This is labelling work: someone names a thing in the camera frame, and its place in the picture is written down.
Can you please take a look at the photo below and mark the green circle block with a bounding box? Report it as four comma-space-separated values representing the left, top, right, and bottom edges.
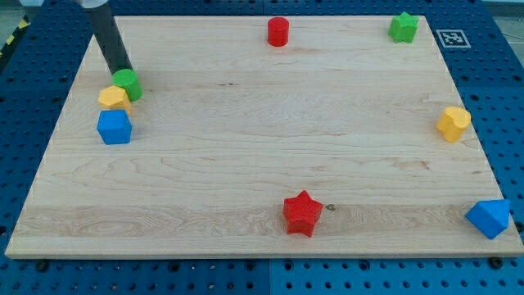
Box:
112, 69, 142, 102

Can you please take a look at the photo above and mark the yellow hexagon block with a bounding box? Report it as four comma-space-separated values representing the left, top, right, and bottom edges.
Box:
98, 85, 131, 115

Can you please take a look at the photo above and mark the light wooden board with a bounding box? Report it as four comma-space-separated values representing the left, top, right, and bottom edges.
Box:
6, 16, 523, 259

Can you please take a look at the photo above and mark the red star block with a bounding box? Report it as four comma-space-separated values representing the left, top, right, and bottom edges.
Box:
282, 190, 323, 238

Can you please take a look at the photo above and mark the red cylinder block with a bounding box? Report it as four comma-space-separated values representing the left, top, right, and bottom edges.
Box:
267, 16, 290, 47

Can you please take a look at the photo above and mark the blue cube block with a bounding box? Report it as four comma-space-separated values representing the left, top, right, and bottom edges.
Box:
97, 110, 132, 145

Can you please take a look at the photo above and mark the green star block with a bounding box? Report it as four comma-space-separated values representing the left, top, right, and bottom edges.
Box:
388, 11, 419, 43

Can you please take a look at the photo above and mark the yellow heart block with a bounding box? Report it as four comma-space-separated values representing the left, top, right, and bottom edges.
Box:
436, 107, 472, 143

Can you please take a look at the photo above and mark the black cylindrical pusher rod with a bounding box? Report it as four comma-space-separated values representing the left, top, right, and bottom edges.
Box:
84, 1, 133, 74

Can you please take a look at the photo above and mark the white fiducial marker tag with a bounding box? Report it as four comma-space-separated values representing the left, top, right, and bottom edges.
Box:
436, 29, 471, 48

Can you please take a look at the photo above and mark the blue triangle block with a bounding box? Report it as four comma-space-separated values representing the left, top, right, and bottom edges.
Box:
465, 199, 510, 239

